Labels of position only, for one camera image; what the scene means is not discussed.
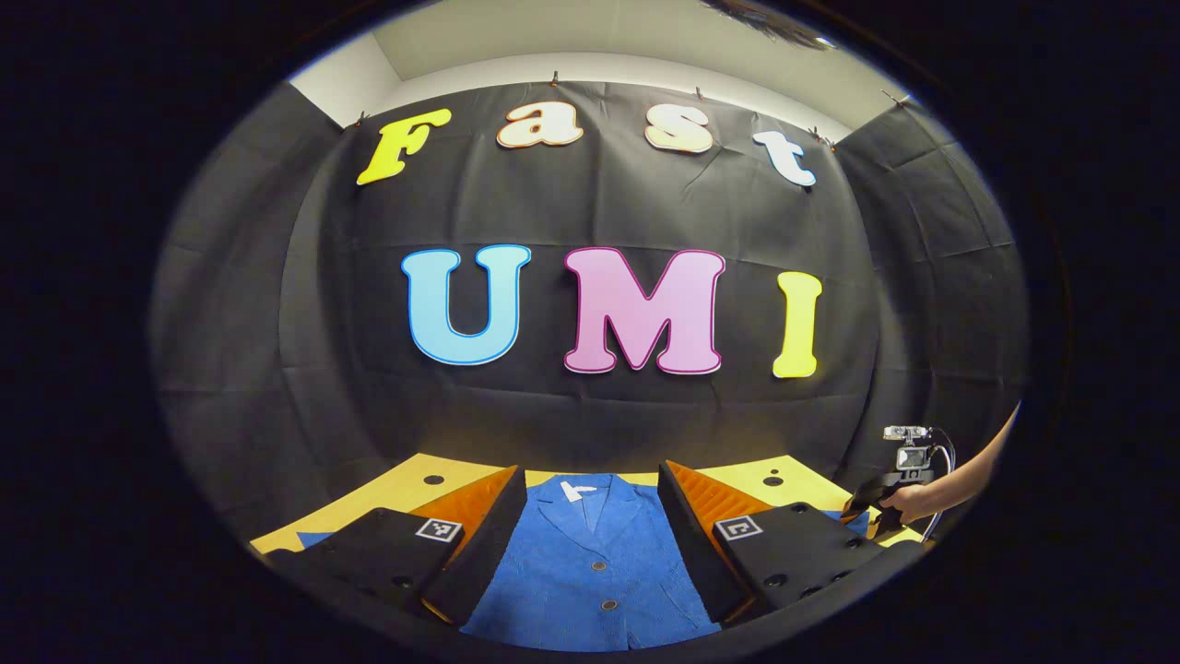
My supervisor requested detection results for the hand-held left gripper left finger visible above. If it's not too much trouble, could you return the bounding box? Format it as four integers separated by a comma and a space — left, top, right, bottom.
263, 464, 528, 628

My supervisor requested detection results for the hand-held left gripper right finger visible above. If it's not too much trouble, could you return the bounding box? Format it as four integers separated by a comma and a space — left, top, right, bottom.
656, 459, 923, 624

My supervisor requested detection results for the blue corduroy jacket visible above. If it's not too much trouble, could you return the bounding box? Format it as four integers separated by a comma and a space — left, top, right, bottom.
295, 472, 872, 654

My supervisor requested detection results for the black backdrop cloth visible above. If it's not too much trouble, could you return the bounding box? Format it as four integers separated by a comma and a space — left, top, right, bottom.
152, 78, 1029, 545

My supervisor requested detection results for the row of small cloth clips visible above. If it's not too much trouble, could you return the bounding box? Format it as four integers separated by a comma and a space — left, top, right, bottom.
355, 69, 914, 150

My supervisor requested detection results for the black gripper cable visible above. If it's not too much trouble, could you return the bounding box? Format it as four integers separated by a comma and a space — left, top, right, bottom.
925, 427, 957, 542

